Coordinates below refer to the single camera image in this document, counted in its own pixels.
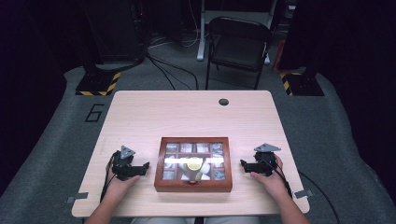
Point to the person's left hand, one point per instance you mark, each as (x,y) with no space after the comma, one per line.
(120,186)

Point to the white and yellow packet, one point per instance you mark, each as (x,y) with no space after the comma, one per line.
(171,147)

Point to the green-lidded small cup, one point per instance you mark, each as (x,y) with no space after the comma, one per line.
(198,176)

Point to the person's right hand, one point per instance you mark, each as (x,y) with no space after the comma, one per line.
(274,183)

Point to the grey tape strip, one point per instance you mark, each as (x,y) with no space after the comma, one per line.
(77,197)
(303,194)

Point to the black folding chair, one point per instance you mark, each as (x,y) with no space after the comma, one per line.
(238,46)

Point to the small white cup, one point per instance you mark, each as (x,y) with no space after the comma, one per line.
(206,168)
(185,177)
(186,148)
(205,177)

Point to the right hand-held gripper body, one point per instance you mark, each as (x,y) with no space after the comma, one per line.
(264,163)

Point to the dark table grommet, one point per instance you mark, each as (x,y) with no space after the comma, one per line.
(223,102)

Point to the wooden box with glass lid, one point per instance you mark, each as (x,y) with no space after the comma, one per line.
(193,186)

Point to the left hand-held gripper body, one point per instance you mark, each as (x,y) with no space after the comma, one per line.
(124,169)

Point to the red object by stand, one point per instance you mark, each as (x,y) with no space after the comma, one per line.
(278,57)

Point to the black equipment cabinet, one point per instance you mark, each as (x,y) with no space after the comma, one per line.
(118,28)

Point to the black stand with striped base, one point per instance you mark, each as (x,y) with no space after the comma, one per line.
(303,84)
(98,82)

